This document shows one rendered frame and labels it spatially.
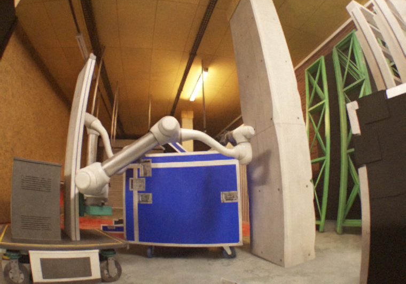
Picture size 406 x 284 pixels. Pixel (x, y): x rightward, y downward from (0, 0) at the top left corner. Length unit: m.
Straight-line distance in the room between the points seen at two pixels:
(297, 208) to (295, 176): 0.27
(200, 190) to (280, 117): 0.98
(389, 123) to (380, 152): 0.11
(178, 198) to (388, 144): 1.76
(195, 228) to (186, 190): 0.38
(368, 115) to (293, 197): 1.15
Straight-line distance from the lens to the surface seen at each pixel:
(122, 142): 9.60
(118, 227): 3.71
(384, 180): 0.83
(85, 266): 1.53
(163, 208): 2.12
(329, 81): 4.20
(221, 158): 2.05
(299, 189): 1.87
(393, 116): 0.86
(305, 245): 1.97
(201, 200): 2.04
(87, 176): 1.28
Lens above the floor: 0.68
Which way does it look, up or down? 16 degrees up
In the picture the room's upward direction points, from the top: 2 degrees counter-clockwise
